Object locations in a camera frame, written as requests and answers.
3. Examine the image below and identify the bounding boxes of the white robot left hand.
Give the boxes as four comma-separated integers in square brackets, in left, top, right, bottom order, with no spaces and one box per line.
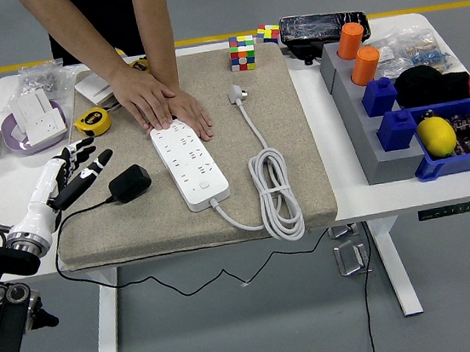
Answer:
[0,134,124,252]

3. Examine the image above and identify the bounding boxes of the person's left hand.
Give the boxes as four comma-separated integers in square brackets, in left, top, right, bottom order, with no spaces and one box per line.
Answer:
[165,85,216,145]

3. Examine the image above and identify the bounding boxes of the person's right hand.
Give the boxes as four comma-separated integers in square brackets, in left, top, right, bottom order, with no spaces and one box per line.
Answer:
[106,61,181,136]

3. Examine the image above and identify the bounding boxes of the white power strip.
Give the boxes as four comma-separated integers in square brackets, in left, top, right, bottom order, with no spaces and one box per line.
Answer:
[148,115,233,217]

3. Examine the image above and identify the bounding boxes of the thin black adapter cord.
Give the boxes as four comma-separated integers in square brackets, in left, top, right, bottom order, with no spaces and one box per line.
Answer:
[47,168,336,313]

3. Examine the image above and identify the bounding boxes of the black plug adapter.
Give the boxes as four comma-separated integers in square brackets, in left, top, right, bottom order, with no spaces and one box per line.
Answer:
[106,162,155,206]

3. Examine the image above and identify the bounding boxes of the white three-pin plug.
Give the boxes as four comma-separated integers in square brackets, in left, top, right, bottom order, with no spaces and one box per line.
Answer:
[225,82,252,108]

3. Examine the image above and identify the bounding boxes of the yellow tape measure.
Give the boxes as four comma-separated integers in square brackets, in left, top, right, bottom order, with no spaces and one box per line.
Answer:
[128,56,150,76]
[71,106,114,140]

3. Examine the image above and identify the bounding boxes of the purple bowl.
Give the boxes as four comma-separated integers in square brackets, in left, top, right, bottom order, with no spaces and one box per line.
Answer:
[0,97,72,159]

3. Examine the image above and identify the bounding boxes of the colourful puzzle cube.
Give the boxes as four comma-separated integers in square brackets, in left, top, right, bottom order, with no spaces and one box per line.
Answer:
[254,22,283,48]
[226,33,259,74]

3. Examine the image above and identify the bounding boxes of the white blank panel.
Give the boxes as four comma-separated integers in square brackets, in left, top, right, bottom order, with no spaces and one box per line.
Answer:
[7,87,57,127]

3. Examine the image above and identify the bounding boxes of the person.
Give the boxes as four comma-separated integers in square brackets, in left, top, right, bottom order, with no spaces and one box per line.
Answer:
[43,0,147,70]

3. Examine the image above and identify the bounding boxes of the grey-brown mat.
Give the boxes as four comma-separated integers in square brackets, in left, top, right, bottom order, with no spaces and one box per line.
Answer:
[34,37,342,274]

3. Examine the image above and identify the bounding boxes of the clear bag metal screws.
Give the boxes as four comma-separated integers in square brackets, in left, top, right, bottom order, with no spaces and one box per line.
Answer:
[14,57,80,106]

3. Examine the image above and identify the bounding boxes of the black film-wrapped box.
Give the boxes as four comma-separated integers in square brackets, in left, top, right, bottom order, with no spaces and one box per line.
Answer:
[278,6,375,70]

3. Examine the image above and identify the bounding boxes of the orange cylinder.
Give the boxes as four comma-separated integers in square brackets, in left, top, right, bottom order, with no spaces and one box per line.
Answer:
[347,45,385,89]
[334,20,369,62]

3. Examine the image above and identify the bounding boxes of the grey stepped block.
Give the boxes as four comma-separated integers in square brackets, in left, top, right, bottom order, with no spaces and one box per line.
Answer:
[316,32,430,190]

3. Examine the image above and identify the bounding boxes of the blue plastic block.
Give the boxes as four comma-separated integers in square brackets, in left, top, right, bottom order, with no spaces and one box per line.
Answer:
[374,107,422,154]
[358,75,401,119]

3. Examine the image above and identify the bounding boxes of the clear bag white parts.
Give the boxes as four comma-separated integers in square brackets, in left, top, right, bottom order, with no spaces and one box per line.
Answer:
[372,33,415,80]

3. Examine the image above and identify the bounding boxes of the black fabric item red tip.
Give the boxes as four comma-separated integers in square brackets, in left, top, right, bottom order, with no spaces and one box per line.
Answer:
[392,60,470,111]

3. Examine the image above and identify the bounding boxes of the clear bag blue parts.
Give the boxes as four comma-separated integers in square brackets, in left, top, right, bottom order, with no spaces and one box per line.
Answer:
[388,21,460,80]

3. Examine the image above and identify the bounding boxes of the yellow lemon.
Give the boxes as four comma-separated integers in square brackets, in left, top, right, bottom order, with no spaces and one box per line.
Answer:
[415,114,460,161]

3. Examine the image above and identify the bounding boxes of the black table control panel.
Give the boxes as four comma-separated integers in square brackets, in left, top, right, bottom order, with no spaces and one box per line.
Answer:
[416,200,470,222]

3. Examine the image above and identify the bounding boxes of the blue plastic bin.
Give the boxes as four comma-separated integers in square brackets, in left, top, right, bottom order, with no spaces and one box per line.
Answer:
[405,96,470,184]

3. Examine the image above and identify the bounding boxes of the white wall switch panel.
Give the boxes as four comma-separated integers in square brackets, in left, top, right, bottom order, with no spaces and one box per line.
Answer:
[72,68,118,104]

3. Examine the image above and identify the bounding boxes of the white wall socket panel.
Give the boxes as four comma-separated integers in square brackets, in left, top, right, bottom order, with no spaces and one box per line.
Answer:
[20,107,70,147]

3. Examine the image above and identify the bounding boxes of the white coiled power cord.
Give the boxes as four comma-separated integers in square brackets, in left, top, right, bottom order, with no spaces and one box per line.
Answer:
[196,91,308,251]

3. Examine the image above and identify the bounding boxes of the metal bracket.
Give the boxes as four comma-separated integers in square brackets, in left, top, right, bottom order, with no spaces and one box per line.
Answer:
[325,222,360,241]
[332,239,375,279]

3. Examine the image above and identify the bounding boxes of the black hanging cable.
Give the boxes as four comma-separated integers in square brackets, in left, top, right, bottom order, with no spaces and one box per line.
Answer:
[353,222,387,352]

